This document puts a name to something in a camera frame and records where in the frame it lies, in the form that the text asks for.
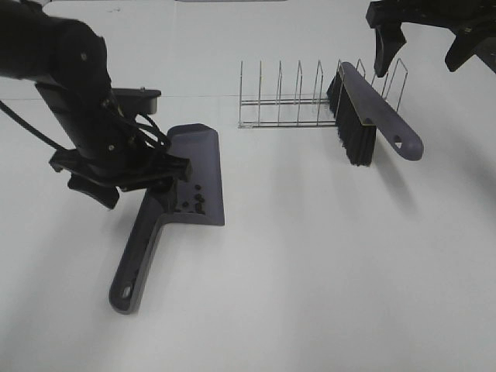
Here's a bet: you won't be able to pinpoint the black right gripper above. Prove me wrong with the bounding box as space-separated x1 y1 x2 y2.
366 0 495 77

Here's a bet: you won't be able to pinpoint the purple hand brush black bristles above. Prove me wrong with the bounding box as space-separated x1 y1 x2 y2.
327 61 424 167

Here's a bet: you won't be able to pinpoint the metal wire dish rack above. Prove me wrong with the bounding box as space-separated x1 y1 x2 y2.
236 57 408 130

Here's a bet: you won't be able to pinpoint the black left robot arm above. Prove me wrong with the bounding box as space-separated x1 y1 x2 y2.
1 1 191 208

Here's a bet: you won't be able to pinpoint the purple plastic dustpan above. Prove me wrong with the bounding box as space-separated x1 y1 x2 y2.
108 123 225 315

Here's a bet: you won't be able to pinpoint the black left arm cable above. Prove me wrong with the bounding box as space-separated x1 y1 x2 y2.
0 98 172 156

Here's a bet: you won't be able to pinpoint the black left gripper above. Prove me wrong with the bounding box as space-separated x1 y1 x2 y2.
50 150 191 209

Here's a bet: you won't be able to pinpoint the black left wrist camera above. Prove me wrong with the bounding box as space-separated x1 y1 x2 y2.
112 88 161 117

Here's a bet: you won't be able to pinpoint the pile of coffee beans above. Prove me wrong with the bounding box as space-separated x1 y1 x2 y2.
174 184 205 215

